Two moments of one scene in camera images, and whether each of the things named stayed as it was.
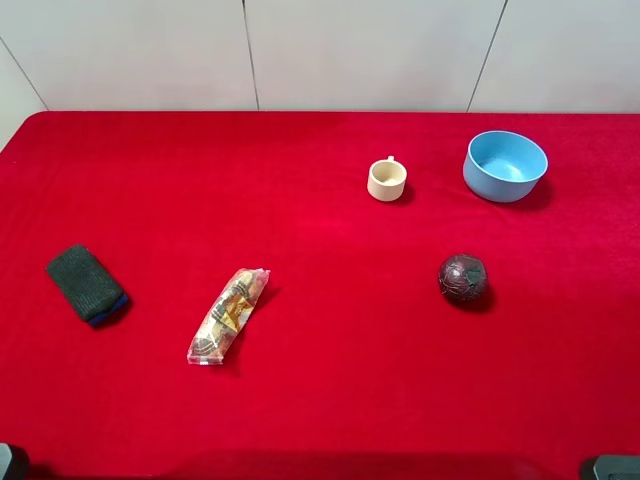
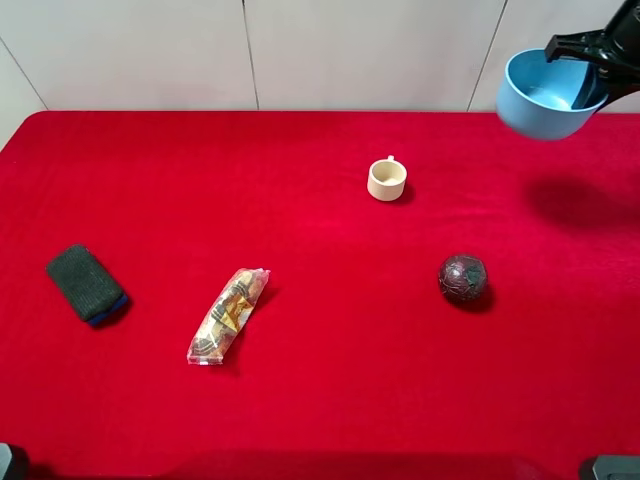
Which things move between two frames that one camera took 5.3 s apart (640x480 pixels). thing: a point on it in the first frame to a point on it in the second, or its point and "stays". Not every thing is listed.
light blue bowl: (503, 166) to (536, 97)
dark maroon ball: (463, 277) stays
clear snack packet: (227, 316) stays
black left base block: (14, 463) stays
